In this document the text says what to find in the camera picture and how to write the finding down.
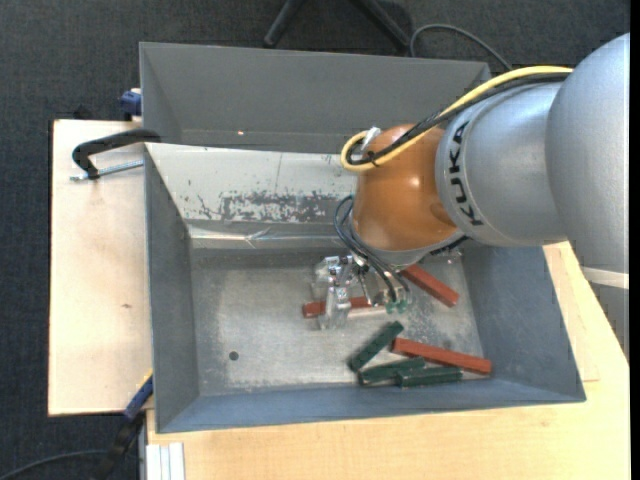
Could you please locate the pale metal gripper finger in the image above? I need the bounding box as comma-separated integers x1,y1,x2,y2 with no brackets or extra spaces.
313,261,333,331
329,287,353,330

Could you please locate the pale wood board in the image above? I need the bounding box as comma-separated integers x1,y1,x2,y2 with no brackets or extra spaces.
47,118,154,417

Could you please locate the red-brown flat block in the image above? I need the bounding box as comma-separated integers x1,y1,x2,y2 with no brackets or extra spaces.
301,295,375,320
399,263,460,309
390,337,493,376

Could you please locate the grey metal bin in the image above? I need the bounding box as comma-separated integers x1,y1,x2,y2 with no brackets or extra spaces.
138,41,587,434

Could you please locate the dark green flat block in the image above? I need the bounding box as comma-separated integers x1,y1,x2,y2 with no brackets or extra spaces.
347,320,405,373
356,356,427,387
395,365,464,389

